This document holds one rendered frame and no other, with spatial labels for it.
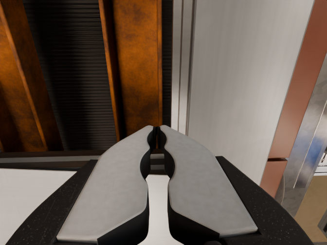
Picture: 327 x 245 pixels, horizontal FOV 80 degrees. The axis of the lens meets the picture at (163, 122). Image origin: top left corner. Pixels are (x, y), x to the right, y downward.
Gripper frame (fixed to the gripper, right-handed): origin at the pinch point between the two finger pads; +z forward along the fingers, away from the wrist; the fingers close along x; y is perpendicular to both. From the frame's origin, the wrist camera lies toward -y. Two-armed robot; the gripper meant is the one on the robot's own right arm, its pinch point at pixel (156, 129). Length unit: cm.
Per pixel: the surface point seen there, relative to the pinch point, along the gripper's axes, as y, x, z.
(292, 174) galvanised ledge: 25.3, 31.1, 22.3
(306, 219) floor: 138, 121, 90
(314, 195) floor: 110, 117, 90
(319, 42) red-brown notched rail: -4.6, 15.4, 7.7
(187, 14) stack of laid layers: -6.9, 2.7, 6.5
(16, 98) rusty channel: 5.5, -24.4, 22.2
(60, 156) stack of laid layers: 7.6, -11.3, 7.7
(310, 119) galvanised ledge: 11.0, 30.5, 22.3
